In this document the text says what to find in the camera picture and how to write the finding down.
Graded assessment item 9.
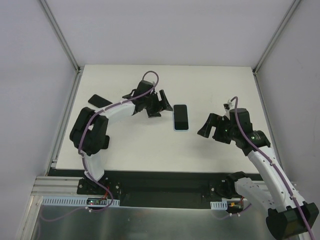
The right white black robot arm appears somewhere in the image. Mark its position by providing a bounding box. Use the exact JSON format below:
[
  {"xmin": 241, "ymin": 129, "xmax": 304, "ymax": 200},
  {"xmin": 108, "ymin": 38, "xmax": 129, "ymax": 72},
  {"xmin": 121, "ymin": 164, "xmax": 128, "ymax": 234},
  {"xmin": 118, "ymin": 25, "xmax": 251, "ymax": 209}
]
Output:
[{"xmin": 197, "ymin": 108, "xmax": 319, "ymax": 240}]

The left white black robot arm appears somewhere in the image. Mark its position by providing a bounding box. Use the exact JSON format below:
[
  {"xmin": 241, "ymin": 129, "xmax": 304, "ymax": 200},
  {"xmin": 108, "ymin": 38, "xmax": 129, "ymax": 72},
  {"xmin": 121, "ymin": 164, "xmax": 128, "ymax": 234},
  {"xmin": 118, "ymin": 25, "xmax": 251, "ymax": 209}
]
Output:
[{"xmin": 69, "ymin": 80, "xmax": 173, "ymax": 195}]

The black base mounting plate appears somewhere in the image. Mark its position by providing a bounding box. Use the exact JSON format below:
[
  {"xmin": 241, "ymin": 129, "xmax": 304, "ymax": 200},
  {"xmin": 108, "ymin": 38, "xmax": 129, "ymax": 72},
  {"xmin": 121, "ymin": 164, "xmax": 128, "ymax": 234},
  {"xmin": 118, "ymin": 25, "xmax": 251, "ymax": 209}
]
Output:
[{"xmin": 76, "ymin": 171, "xmax": 241, "ymax": 209}]

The right white cable duct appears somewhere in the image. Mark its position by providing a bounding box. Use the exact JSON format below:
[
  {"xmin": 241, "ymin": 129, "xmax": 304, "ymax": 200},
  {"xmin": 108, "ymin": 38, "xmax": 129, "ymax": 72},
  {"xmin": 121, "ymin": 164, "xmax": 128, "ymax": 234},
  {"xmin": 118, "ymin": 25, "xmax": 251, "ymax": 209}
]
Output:
[{"xmin": 210, "ymin": 200, "xmax": 228, "ymax": 211}]

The white cable duct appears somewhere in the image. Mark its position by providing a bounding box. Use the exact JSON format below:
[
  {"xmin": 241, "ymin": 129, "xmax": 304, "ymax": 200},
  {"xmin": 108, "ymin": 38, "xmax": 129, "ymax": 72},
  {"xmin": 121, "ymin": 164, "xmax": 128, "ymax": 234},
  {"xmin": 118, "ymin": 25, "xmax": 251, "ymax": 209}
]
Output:
[
  {"xmin": 210, "ymin": 200, "xmax": 228, "ymax": 211},
  {"xmin": 42, "ymin": 196, "xmax": 120, "ymax": 208}
]

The left aluminium corner post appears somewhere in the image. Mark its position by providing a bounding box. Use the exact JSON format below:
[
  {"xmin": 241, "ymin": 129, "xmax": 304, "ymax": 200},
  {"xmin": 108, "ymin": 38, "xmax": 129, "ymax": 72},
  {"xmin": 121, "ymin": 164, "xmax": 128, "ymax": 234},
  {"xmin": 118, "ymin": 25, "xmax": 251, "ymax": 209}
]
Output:
[{"xmin": 37, "ymin": 0, "xmax": 81, "ymax": 73}]

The aluminium corner post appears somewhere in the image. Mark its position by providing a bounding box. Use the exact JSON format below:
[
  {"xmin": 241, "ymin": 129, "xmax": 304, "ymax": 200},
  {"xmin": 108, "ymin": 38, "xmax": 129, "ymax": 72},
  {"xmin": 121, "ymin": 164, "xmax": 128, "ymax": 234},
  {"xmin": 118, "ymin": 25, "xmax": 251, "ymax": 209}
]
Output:
[
  {"xmin": 37, "ymin": 0, "xmax": 81, "ymax": 73},
  {"xmin": 252, "ymin": 0, "xmax": 303, "ymax": 76}
]

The aluminium frame rail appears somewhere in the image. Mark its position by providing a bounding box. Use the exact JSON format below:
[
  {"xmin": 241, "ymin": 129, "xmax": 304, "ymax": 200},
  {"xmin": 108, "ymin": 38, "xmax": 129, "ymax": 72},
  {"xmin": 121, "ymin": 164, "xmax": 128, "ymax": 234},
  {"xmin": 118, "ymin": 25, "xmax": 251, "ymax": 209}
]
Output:
[{"xmin": 31, "ymin": 176, "xmax": 81, "ymax": 196}]

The left white cable duct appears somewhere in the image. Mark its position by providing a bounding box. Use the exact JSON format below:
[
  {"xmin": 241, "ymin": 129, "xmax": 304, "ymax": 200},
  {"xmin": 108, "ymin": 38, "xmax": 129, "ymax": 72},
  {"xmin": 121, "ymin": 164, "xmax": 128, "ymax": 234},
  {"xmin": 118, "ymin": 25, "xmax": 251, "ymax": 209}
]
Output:
[{"xmin": 42, "ymin": 196, "xmax": 120, "ymax": 208}]

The right aluminium corner post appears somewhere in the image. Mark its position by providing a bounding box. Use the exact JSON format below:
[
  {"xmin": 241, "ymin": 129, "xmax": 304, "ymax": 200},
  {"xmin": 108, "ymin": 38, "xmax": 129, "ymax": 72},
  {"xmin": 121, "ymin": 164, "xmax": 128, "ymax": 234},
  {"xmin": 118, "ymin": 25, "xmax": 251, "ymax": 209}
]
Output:
[{"xmin": 252, "ymin": 0, "xmax": 303, "ymax": 76}]

